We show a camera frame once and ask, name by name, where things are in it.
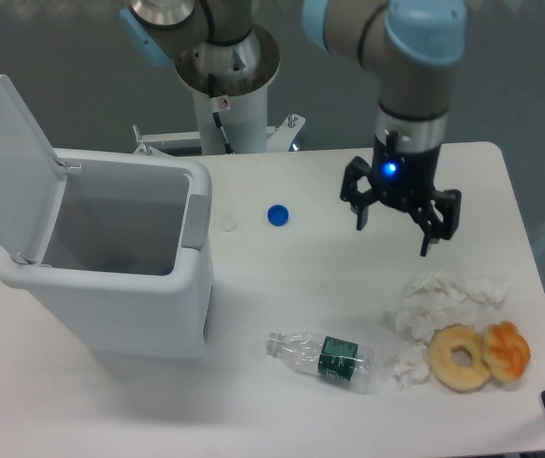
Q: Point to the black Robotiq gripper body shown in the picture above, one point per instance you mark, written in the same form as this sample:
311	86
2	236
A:
403	181

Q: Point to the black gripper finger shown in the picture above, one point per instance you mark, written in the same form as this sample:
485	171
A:
439	218
359	201

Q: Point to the blue plastic bottle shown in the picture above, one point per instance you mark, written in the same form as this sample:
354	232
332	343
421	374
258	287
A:
167	271

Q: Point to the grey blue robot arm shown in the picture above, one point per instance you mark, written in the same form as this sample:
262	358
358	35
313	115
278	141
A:
413	47

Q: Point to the blue bottle cap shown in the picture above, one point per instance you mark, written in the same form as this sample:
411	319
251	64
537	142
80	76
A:
278	215

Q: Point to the white bottle cap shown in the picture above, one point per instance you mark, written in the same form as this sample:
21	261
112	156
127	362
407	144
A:
228	223

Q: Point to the clear bottle green label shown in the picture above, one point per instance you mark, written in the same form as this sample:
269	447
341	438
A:
333	360

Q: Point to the white trash can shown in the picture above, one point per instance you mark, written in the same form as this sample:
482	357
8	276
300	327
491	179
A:
123	220

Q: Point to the white trash can lid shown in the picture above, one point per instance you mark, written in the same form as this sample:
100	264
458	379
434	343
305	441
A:
33	180

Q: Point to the large crumpled white tissue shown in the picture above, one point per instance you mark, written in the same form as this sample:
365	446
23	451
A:
436	299

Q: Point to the small crumpled white tissue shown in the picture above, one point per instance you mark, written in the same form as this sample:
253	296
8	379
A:
411	367

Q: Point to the orange glazed twisted bun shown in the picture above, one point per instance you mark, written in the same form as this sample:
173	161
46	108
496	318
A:
505	351

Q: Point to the plain ring donut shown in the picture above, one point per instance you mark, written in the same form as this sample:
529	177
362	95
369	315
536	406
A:
455	358

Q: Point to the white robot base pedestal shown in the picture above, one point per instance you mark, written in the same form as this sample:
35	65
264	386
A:
229	88

